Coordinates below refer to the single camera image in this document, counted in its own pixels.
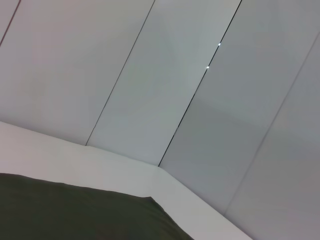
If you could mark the dark green shirt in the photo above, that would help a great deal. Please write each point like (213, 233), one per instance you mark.
(75, 212)

